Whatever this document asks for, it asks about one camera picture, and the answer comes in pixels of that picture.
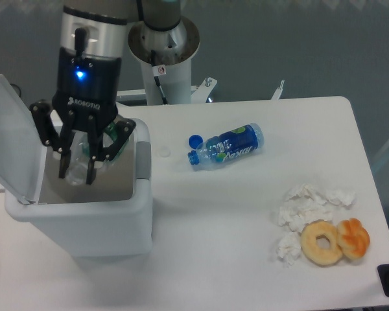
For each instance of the blue bottle cap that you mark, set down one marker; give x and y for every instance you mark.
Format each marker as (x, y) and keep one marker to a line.
(194, 141)

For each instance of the white trash can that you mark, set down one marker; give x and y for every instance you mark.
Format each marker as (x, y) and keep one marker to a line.
(110, 217)

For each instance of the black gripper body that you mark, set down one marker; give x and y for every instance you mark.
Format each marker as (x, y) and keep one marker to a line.
(87, 86)

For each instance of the white bottle cap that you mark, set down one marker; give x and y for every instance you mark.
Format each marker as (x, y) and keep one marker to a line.
(164, 151)

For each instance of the small crumpled white tissue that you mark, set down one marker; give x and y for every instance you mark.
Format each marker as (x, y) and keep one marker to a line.
(289, 248)

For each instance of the orange twisted bread roll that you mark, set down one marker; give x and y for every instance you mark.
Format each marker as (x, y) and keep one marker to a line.
(352, 238)

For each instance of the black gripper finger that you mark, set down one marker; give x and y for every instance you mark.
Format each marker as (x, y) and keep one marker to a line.
(59, 142)
(97, 151)

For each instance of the large crumpled white tissue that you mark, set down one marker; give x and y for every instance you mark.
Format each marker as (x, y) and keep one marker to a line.
(307, 203)

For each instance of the clear green label bottle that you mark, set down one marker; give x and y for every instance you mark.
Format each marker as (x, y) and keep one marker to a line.
(77, 171)

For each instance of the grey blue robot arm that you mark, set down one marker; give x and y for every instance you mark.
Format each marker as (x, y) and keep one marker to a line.
(98, 29)

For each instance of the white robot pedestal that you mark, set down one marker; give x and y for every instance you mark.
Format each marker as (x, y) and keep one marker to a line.
(165, 59)

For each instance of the blue label plastic bottle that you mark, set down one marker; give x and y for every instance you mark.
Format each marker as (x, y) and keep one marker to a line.
(227, 148)

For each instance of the plain ring donut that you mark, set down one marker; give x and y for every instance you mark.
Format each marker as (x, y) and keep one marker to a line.
(319, 243)

